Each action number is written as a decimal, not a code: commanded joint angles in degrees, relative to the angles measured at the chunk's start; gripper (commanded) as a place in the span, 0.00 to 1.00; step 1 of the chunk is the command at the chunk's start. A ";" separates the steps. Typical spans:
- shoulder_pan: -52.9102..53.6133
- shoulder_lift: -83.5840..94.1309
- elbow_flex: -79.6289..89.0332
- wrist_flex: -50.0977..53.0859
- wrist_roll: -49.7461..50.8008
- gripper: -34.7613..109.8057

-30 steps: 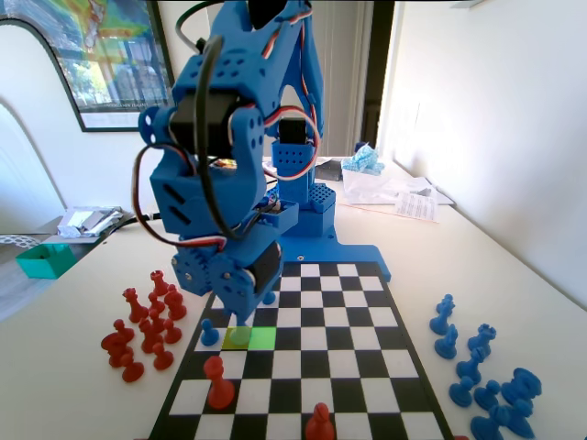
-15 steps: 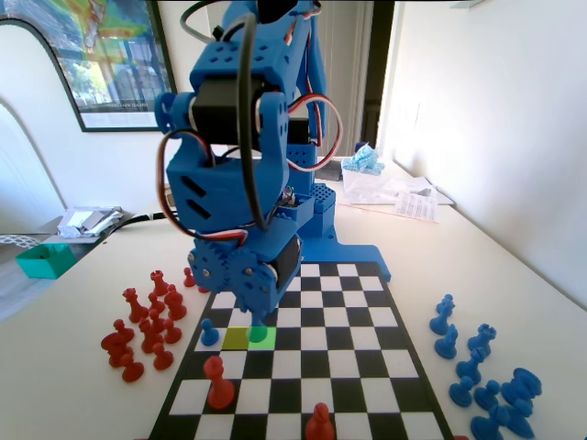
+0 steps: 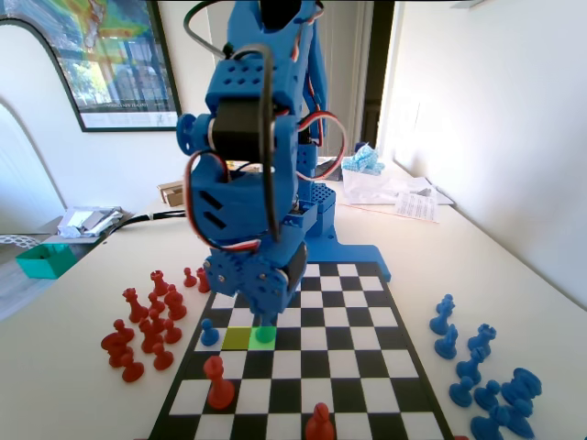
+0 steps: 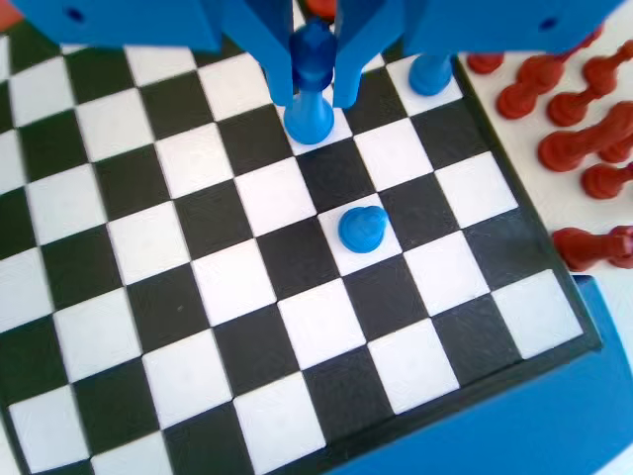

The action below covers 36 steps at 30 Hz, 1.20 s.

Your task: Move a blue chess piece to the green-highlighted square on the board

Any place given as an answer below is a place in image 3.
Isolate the pile of grey papers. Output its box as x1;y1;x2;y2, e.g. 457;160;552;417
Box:
57;205;125;238

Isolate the blue bishop chess piece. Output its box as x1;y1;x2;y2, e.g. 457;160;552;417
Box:
456;346;487;385

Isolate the black framed poster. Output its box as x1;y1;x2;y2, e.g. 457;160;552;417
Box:
0;0;187;134

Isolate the blue pawn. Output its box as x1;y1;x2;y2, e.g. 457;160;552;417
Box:
200;318;220;347
473;379;502;412
449;375;476;408

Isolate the grey notebook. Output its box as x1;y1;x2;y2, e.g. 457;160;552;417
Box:
320;158;345;182

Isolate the green plastic bin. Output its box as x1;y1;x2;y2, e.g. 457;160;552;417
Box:
16;242;77;281

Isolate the red queen chess piece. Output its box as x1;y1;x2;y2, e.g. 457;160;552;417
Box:
122;287;150;325

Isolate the blue knight chess piece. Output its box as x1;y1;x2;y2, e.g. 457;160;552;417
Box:
501;367;543;407
434;324;459;360

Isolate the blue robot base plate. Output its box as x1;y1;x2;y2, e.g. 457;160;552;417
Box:
303;223;393;283

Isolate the clear plastic bag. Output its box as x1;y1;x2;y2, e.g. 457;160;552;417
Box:
342;168;455;207

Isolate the printed paper sheet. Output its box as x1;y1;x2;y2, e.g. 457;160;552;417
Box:
393;191;441;225

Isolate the red tall chess piece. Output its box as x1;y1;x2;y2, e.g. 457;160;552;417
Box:
138;318;164;355

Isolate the red knight chess piece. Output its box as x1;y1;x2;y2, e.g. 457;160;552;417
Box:
100;332;135;369

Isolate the black cable bundle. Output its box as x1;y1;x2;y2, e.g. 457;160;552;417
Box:
98;208;187;240

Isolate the bag of blue masks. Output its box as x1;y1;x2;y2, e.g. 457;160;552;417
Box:
342;141;387;178

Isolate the blue king chess piece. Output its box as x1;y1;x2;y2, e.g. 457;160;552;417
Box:
429;293;457;336

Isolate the red pawn on board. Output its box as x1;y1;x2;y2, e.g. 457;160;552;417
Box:
203;355;236;411

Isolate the red bishop chess piece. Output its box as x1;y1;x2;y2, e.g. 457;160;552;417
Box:
305;401;337;440
163;283;188;322

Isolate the blue rook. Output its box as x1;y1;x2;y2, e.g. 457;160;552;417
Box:
467;324;498;358

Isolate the red white servo wire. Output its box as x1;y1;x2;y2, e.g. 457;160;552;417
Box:
296;111;348;182

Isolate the black white chess board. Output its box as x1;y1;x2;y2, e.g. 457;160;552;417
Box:
149;261;455;440

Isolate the long cardboard box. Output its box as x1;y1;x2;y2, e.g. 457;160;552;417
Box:
157;180;185;208

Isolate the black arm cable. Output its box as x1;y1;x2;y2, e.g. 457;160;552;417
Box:
183;0;282;244

